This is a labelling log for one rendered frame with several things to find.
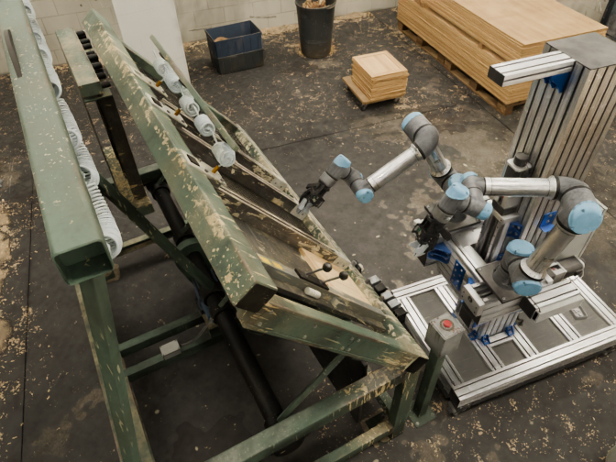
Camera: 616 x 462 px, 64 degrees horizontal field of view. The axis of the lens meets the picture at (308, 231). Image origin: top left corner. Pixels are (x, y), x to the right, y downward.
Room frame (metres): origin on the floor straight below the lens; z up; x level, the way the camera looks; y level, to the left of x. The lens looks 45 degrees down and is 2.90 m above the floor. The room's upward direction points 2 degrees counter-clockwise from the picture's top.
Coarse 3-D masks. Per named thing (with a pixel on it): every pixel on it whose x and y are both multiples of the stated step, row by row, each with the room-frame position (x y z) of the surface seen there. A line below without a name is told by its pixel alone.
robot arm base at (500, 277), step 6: (498, 270) 1.49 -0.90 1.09; (504, 270) 1.46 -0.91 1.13; (492, 276) 1.50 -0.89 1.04; (498, 276) 1.47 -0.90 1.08; (504, 276) 1.45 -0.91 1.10; (498, 282) 1.45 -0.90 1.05; (504, 282) 1.43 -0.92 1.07; (510, 282) 1.43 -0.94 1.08; (504, 288) 1.42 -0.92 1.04; (510, 288) 1.41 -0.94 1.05
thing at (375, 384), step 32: (160, 192) 2.58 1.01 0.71; (192, 256) 1.99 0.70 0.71; (224, 320) 1.52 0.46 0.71; (320, 352) 1.52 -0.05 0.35; (128, 384) 1.44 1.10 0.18; (256, 384) 1.14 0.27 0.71; (352, 384) 1.09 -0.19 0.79; (384, 384) 1.08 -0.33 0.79; (288, 416) 0.98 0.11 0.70; (320, 416) 0.94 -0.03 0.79; (256, 448) 0.81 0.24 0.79; (288, 448) 0.85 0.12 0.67; (352, 448) 1.03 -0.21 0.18
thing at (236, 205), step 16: (224, 144) 1.50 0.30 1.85; (208, 176) 1.41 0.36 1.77; (224, 192) 1.43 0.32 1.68; (240, 208) 1.45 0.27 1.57; (256, 208) 1.50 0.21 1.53; (256, 224) 1.48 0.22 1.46; (272, 224) 1.51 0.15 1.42; (288, 224) 1.60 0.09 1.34; (288, 240) 1.54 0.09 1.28; (304, 240) 1.58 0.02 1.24; (336, 256) 1.67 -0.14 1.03
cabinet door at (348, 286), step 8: (304, 256) 1.52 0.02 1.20; (312, 256) 1.56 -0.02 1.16; (312, 264) 1.46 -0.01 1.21; (320, 264) 1.53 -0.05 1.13; (320, 272) 1.42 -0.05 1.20; (328, 272) 1.50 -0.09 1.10; (336, 272) 1.58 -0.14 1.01; (336, 280) 1.46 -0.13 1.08; (344, 280) 1.53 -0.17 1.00; (352, 280) 1.61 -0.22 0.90; (336, 288) 1.37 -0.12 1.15; (344, 288) 1.44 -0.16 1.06; (352, 288) 1.51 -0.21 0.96; (352, 296) 1.39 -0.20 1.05; (360, 296) 1.48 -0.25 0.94
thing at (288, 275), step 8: (264, 264) 1.11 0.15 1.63; (272, 264) 1.14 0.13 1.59; (280, 264) 1.18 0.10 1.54; (272, 272) 1.12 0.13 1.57; (280, 272) 1.13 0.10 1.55; (288, 272) 1.15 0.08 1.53; (288, 280) 1.14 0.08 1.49; (296, 280) 1.16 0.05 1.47; (304, 280) 1.18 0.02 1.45; (304, 288) 1.17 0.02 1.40; (312, 288) 1.19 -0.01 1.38; (320, 288) 1.21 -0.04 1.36; (320, 296) 1.21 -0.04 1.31; (328, 296) 1.22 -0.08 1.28; (336, 296) 1.24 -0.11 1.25; (344, 296) 1.28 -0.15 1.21; (352, 304) 1.28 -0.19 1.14; (360, 304) 1.31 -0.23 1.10; (368, 304) 1.38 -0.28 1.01; (360, 312) 1.30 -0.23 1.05; (368, 312) 1.32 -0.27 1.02; (376, 312) 1.35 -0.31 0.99; (376, 320) 1.35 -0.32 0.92
